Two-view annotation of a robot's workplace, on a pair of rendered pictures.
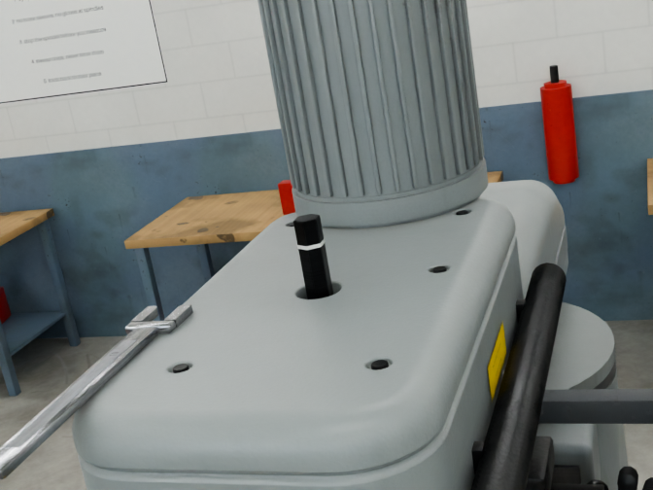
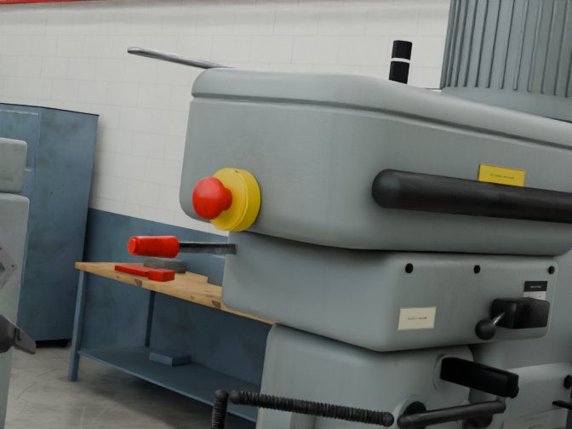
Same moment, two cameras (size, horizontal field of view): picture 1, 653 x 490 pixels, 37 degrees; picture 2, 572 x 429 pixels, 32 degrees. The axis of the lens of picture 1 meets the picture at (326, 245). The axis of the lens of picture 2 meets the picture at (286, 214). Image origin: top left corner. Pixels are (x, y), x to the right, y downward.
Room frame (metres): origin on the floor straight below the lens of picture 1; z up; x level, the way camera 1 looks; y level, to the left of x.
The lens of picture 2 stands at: (-0.33, -0.33, 1.80)
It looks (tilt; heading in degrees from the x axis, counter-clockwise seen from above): 3 degrees down; 23
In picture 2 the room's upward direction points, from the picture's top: 7 degrees clockwise
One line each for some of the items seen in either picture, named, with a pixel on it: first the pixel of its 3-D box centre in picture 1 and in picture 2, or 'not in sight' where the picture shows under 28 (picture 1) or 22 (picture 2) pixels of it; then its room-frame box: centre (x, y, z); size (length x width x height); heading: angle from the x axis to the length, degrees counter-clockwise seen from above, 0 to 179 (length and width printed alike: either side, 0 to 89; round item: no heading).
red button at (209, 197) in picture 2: not in sight; (214, 198); (0.49, 0.10, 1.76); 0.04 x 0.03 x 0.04; 70
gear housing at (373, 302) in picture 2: not in sight; (395, 282); (0.77, 0.00, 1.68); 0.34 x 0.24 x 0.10; 160
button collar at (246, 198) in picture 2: not in sight; (231, 199); (0.52, 0.09, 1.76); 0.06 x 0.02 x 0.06; 70
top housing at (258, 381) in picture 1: (339, 370); (394, 168); (0.75, 0.01, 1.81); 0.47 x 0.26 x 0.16; 160
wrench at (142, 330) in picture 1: (93, 378); (222, 68); (0.62, 0.17, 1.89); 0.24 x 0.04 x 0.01; 160
